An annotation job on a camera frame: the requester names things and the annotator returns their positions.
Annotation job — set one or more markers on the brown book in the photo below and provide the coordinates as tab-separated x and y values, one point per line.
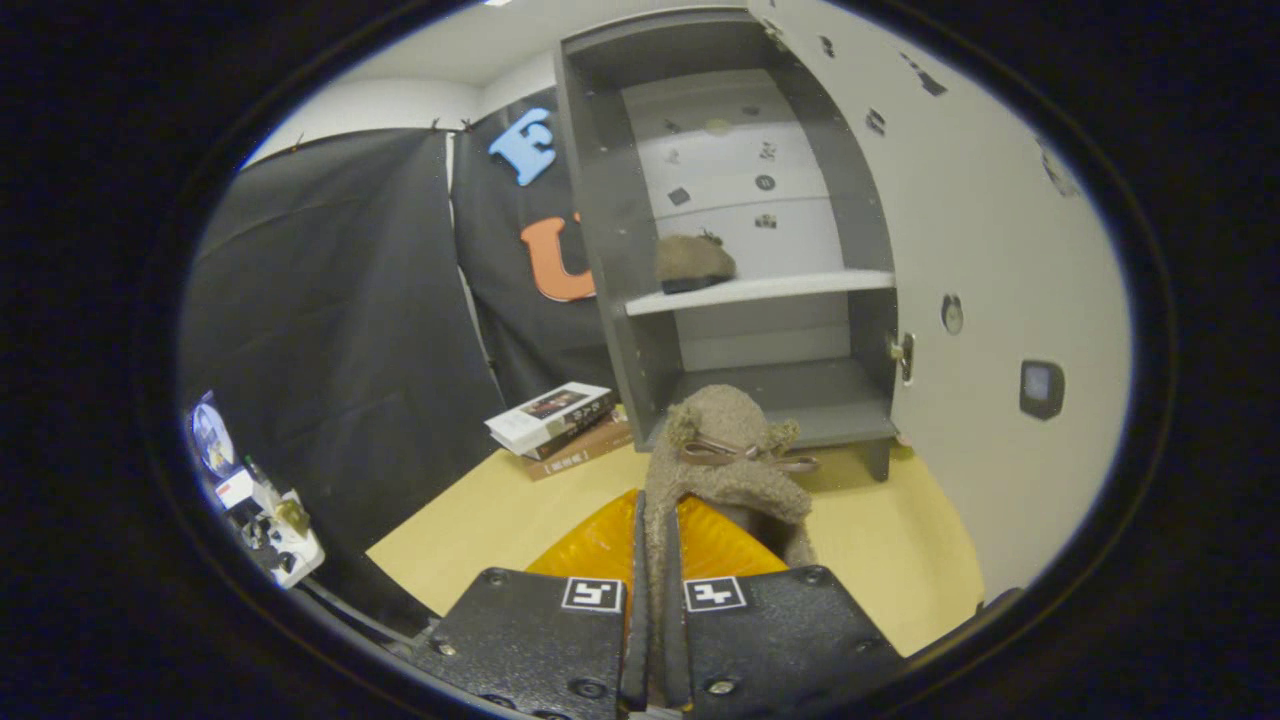
590	450

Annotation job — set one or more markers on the grey shoe cabinet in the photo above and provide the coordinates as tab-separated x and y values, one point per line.
610	200

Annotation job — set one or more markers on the white shoe cabinet door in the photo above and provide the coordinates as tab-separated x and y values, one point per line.
1000	250

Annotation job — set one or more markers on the white book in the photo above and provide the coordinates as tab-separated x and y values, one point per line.
540	415

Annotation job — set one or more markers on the white cluttered equipment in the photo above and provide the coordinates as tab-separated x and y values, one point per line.
270	520

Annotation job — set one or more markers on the brown fuzzy shoe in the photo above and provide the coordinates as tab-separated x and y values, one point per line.
725	420
693	260

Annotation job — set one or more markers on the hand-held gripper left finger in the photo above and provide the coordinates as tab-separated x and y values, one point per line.
530	640

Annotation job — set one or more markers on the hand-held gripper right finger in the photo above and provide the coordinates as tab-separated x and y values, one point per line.
780	640

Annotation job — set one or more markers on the black backdrop cloth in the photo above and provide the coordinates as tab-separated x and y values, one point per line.
330	300

